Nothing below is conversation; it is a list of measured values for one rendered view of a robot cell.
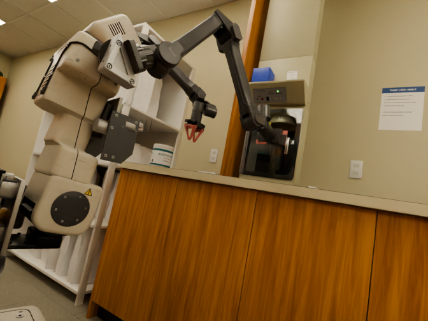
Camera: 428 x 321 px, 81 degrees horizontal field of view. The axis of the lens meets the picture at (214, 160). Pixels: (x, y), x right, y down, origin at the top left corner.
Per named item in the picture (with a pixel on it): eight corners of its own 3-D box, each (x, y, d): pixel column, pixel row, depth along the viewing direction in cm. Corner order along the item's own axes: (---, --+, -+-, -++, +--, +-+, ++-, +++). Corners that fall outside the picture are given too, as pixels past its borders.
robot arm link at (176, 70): (141, 52, 137) (146, 35, 129) (148, 49, 141) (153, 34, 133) (195, 109, 137) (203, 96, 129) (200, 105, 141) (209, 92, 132)
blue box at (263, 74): (256, 90, 153) (258, 76, 154) (272, 89, 148) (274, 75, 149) (250, 82, 145) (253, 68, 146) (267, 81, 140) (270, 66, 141)
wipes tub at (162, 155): (158, 169, 170) (163, 148, 172) (173, 171, 163) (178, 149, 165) (144, 165, 158) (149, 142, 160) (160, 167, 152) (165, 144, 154)
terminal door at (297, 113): (240, 174, 147) (251, 109, 153) (293, 181, 132) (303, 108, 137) (239, 173, 147) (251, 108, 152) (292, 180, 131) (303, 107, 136)
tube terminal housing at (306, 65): (253, 186, 169) (271, 80, 179) (302, 195, 152) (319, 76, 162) (237, 182, 147) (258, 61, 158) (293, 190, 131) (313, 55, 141)
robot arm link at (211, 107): (192, 99, 138) (198, 88, 132) (210, 106, 143) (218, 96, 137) (191, 116, 132) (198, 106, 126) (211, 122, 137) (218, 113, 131)
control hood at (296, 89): (251, 106, 154) (253, 91, 155) (306, 105, 137) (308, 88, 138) (243, 98, 144) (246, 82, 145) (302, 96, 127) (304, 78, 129)
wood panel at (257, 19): (249, 188, 185) (279, 17, 204) (253, 188, 184) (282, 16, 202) (218, 178, 144) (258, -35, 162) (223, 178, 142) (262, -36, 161)
